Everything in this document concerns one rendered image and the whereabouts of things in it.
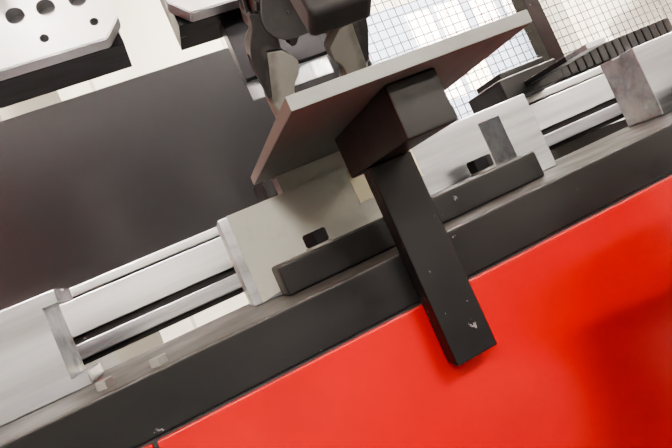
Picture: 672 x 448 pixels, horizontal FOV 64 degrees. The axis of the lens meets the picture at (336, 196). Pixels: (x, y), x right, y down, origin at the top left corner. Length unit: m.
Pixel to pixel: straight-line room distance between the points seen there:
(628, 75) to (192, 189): 0.77
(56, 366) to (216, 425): 0.19
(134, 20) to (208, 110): 2.19
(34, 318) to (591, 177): 0.53
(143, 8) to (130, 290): 2.63
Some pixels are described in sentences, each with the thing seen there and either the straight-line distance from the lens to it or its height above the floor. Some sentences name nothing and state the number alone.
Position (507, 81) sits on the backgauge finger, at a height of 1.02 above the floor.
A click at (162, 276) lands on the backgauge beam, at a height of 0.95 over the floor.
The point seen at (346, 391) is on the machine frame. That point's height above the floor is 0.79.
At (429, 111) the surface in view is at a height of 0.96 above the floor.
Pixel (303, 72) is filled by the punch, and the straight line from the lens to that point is 0.63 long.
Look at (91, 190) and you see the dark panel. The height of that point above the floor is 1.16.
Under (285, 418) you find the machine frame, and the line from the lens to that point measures 0.45.
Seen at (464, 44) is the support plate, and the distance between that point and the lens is 0.37.
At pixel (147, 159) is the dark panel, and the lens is 1.11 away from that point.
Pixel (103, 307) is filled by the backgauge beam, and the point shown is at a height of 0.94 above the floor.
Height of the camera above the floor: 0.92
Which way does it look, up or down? 2 degrees up
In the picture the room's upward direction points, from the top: 24 degrees counter-clockwise
